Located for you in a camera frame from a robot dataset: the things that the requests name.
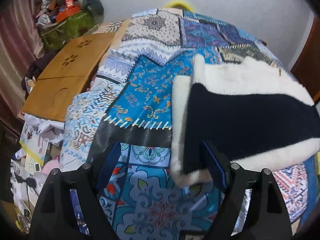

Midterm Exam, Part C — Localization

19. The white and black knit sweater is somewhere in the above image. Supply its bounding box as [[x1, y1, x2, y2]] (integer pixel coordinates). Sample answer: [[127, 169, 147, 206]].
[[170, 54, 319, 187]]

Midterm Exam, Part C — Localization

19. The pink plush toy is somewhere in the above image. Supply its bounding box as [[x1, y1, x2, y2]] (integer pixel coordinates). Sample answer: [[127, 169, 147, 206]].
[[41, 159, 60, 175]]

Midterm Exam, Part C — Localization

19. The blue patchwork bedspread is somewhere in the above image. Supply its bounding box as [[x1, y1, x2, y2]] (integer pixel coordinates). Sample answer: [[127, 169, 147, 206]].
[[61, 8, 308, 239]]

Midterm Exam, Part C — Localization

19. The wooden lap desk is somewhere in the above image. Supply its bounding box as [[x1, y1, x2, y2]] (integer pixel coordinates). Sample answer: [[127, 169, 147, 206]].
[[22, 33, 115, 122]]

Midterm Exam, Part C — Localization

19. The brown wooden wardrobe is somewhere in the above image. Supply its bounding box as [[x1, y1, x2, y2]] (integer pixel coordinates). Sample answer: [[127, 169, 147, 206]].
[[291, 16, 320, 102]]

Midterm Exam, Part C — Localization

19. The striped pink curtain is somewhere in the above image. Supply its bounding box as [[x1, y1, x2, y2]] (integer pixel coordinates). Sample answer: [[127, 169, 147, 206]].
[[1, 0, 44, 133]]

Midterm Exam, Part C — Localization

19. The green storage basket with clutter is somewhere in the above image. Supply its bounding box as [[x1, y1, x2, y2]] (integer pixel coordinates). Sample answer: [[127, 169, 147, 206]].
[[36, 0, 104, 51]]

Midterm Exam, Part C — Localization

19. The yellow foam arch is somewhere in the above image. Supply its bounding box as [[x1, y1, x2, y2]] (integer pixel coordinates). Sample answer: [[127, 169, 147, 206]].
[[164, 0, 195, 12]]

